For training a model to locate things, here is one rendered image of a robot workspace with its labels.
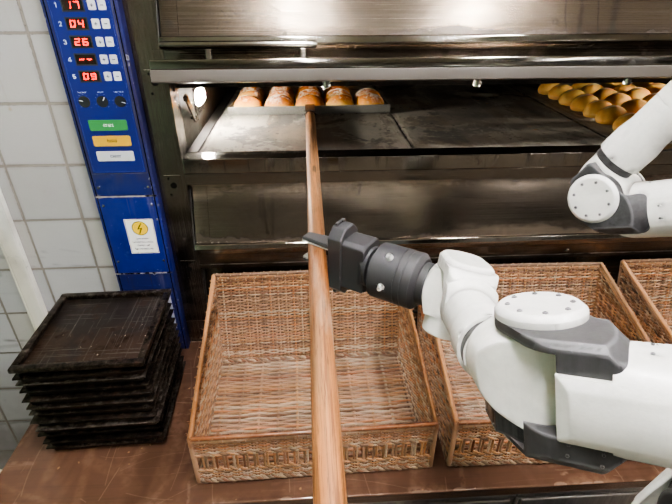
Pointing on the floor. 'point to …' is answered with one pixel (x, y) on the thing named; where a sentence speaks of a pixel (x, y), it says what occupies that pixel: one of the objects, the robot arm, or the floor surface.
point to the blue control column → (111, 183)
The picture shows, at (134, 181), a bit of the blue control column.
